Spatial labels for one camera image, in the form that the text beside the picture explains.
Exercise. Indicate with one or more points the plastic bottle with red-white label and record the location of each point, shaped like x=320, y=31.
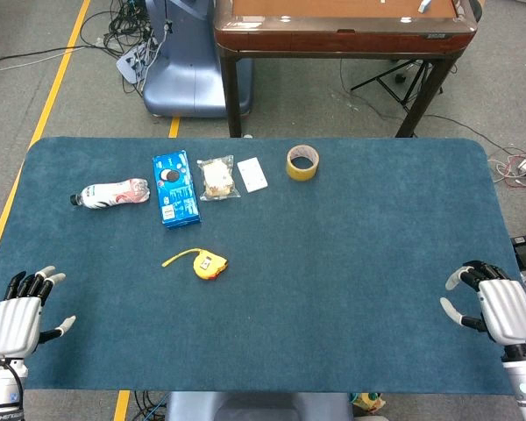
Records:
x=114, y=194

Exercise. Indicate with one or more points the single white-blue mahjong tile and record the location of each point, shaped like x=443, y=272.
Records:
x=424, y=5

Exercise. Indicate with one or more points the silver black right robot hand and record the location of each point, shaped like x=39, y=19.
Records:
x=508, y=311

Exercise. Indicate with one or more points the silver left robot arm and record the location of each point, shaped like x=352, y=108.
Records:
x=0, y=390

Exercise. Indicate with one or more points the colourful small packet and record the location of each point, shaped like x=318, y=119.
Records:
x=368, y=402

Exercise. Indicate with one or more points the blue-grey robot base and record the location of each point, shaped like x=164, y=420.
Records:
x=188, y=79

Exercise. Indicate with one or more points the blue table mat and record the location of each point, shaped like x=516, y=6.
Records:
x=315, y=272

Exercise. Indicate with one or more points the yellow tape measure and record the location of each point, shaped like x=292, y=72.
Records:
x=207, y=264

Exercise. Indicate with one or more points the white power strip with plugs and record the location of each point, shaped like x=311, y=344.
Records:
x=129, y=66

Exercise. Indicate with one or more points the grey robot torso base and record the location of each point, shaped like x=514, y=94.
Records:
x=254, y=408

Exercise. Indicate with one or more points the blue cookie box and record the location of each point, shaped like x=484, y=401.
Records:
x=175, y=193

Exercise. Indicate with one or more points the brown mahjong table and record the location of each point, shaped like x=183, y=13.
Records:
x=342, y=39

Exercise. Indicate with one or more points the black tripod stand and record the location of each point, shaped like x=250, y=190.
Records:
x=394, y=85

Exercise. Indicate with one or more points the yellow packing tape roll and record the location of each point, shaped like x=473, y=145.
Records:
x=294, y=172

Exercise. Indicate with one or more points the bread in clear plastic bag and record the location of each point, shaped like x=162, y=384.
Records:
x=218, y=179

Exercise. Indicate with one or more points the flat white box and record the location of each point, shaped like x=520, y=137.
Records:
x=252, y=174

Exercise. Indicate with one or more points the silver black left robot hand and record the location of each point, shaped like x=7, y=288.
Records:
x=15, y=324

